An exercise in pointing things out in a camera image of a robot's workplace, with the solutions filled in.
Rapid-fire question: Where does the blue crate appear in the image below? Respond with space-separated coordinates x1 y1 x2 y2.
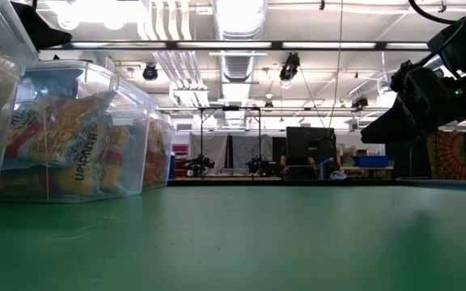
353 155 390 169

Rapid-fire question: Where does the black hanging ceiling device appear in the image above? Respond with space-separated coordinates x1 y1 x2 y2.
278 51 302 82
350 95 371 111
142 63 159 82

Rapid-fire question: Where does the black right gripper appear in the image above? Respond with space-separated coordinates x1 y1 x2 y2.
360 60 466 145

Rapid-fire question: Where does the black monitor screen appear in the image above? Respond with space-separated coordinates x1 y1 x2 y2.
284 125 337 167

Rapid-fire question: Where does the black partition panel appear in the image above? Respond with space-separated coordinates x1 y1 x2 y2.
384 141 432 179

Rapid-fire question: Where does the blue and white chair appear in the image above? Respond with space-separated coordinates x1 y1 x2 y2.
320 157 350 181

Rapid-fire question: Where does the red storage rack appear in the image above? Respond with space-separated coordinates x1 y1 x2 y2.
174 144 189 178

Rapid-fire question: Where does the long wooden bench top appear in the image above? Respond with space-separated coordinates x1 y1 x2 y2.
175 175 283 182

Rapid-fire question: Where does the black tripod frame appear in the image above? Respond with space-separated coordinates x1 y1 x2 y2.
184 104 263 171

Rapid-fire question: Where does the small black background robot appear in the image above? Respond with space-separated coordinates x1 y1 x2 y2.
244 155 279 178
183 153 216 178

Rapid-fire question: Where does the person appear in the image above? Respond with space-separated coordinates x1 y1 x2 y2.
277 145 317 175

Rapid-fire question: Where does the black aluminium table frame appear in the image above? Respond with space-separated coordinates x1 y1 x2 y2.
163 177 466 189

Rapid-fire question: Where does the silver ribbed ceiling duct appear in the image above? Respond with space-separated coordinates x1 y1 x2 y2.
218 54 255 126

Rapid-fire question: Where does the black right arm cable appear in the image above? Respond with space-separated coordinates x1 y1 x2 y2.
408 0 466 68

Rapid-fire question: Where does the orange mandala tapestry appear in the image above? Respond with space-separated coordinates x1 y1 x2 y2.
426 131 466 181

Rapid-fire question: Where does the long ceiling light strip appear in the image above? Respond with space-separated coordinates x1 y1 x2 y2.
38 39 430 53
155 105 392 115

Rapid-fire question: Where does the green table mat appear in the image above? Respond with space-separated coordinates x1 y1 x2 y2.
0 179 466 291

